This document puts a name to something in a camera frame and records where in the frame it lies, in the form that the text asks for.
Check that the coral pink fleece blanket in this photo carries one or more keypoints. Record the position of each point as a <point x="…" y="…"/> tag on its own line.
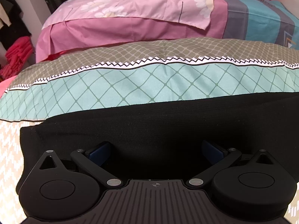
<point x="5" y="84"/>

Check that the black pants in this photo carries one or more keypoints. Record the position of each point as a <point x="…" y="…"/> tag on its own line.
<point x="157" y="140"/>

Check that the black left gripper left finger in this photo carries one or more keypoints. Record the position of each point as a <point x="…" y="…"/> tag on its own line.
<point x="91" y="160"/>

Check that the pink floral pillow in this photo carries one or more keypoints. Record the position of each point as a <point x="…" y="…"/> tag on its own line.
<point x="82" y="24"/>

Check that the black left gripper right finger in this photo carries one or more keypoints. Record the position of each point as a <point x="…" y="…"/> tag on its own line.
<point x="208" y="161"/>

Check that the teal grey striped pillow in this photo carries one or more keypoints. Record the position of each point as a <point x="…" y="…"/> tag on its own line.
<point x="261" y="20"/>

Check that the red folded clothes pile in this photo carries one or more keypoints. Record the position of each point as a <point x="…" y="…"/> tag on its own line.
<point x="16" y="56"/>

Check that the patterned beige teal quilt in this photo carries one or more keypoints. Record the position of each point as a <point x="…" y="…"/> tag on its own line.
<point x="130" y="74"/>

